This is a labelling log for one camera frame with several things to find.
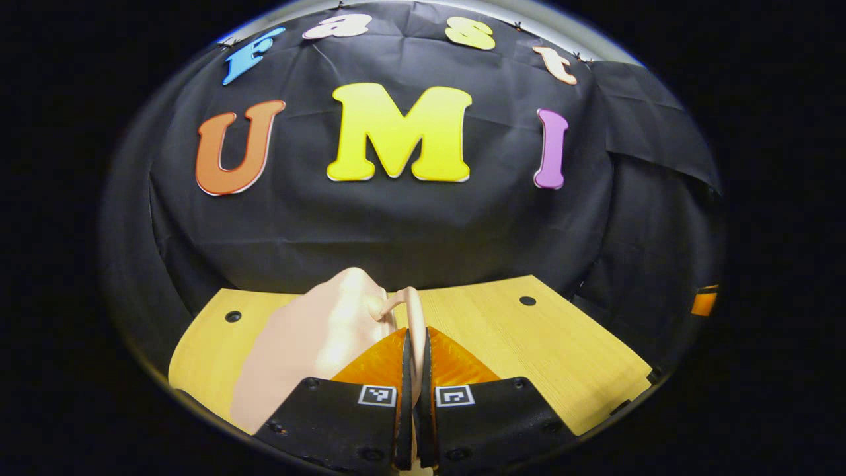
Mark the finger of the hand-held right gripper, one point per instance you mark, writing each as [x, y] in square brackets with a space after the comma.
[704, 303]

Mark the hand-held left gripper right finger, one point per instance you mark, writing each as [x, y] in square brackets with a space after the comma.
[424, 410]

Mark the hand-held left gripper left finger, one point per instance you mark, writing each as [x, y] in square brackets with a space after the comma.
[405, 396]

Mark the black backdrop cloth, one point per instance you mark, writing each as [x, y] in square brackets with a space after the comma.
[396, 225]

